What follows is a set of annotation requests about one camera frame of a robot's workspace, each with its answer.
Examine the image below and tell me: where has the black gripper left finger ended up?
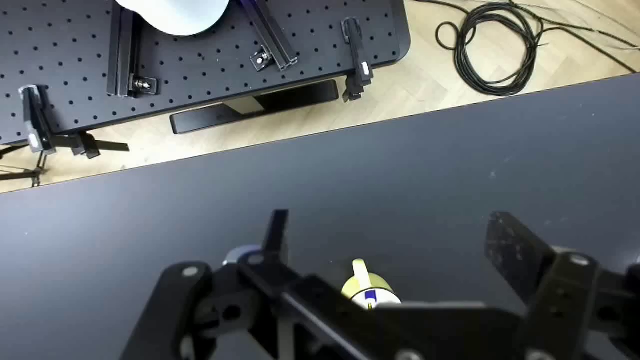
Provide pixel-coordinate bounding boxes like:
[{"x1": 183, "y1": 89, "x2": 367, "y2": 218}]
[{"x1": 263, "y1": 211, "x2": 289, "y2": 260}]

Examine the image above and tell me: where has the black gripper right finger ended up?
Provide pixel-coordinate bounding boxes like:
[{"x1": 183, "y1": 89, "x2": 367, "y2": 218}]
[{"x1": 485, "y1": 213, "x2": 557, "y2": 304}]

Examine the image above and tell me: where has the white marker pen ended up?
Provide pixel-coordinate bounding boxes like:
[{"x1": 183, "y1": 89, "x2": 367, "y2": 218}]
[{"x1": 353, "y1": 259, "x2": 378, "y2": 310}]

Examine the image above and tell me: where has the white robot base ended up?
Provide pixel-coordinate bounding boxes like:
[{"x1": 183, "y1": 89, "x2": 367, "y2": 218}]
[{"x1": 116, "y1": 0, "x2": 230, "y2": 37}]

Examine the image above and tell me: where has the yellow enamel mug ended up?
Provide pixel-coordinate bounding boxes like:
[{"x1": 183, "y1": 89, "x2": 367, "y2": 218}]
[{"x1": 342, "y1": 273, "x2": 401, "y2": 310}]

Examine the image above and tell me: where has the black table clamp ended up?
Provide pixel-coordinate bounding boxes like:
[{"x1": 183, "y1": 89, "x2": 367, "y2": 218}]
[
  {"x1": 342, "y1": 16, "x2": 374, "y2": 102},
  {"x1": 19, "y1": 85, "x2": 130, "y2": 160}
]

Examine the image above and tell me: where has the black table clamp left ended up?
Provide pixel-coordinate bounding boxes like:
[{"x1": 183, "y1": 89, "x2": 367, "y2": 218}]
[{"x1": 19, "y1": 85, "x2": 130, "y2": 160}]

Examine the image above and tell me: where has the black perforated breadboard table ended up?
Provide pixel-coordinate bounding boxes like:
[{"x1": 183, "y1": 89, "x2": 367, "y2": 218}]
[{"x1": 0, "y1": 0, "x2": 411, "y2": 144}]

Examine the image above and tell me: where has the coiled black cable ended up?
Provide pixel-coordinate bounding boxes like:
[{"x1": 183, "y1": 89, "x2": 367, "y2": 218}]
[{"x1": 414, "y1": 0, "x2": 640, "y2": 98}]

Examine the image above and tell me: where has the black aluminium extrusion rail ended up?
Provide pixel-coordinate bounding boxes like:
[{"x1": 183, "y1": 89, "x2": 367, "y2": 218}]
[{"x1": 238, "y1": 0, "x2": 298, "y2": 73}]

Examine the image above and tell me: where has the black aluminium extrusion post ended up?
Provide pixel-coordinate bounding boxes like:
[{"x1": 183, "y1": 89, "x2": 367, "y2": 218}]
[{"x1": 106, "y1": 3, "x2": 158, "y2": 98}]

